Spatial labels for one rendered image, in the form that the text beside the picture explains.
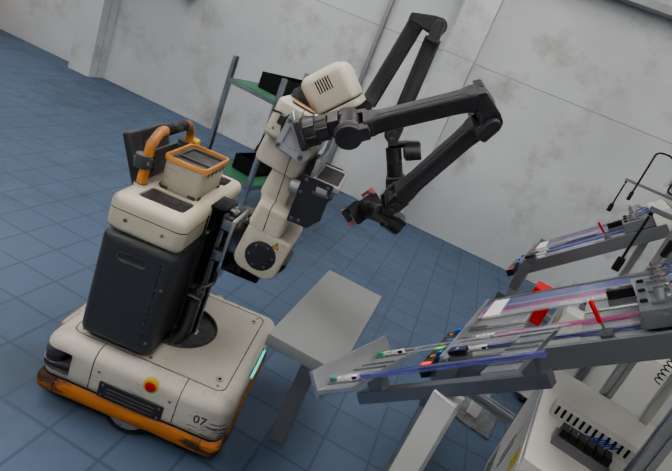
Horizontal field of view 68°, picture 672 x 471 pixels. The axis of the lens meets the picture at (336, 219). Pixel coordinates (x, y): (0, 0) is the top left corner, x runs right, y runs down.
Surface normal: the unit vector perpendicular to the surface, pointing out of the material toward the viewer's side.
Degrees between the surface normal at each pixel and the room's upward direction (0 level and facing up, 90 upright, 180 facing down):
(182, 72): 90
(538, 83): 90
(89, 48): 90
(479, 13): 90
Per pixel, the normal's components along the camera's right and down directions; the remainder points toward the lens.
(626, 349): -0.48, 0.12
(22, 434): 0.36, -0.87
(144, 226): -0.14, 0.29
